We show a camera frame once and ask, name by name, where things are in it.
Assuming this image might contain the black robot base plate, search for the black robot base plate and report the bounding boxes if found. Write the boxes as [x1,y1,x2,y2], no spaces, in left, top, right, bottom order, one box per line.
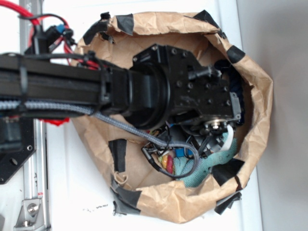
[0,118,36,185]

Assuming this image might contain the red cable bundle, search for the red cable bundle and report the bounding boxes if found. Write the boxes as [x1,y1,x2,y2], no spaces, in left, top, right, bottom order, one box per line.
[0,0,102,71]

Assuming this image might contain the blue rectangular block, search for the blue rectangular block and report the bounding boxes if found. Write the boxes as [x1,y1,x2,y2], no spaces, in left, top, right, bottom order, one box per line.
[175,148,193,158]

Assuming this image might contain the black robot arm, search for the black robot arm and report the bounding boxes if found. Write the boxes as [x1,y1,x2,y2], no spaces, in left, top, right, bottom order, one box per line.
[0,44,241,153]

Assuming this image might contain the brown paper bag bin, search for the brown paper bag bin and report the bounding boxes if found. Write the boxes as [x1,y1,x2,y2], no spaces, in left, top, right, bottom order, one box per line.
[73,11,273,224]

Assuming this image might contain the teal terry cloth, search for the teal terry cloth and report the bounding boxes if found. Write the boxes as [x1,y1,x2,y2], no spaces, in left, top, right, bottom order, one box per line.
[173,138,237,187]

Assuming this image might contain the dark navy twisted rope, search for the dark navy twisted rope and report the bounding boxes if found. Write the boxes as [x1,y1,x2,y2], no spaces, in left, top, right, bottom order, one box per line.
[214,59,245,126]

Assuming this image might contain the metal corner bracket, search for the metal corner bracket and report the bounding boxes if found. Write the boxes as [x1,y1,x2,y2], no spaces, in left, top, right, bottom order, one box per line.
[13,198,47,231]

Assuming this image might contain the grey braided cable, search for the grey braided cable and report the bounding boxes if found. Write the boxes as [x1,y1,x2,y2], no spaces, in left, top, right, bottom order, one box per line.
[0,100,200,179]

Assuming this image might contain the multicolour twisted rope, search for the multicolour twisted rope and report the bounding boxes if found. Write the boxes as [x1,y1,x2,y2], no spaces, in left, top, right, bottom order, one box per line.
[149,129,175,174]

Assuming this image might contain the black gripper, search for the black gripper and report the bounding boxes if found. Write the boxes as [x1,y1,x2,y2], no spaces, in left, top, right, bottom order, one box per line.
[132,44,241,151]

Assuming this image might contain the aluminium extrusion rail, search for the aluminium extrusion rail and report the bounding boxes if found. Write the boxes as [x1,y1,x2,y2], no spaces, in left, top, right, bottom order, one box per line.
[18,0,51,231]

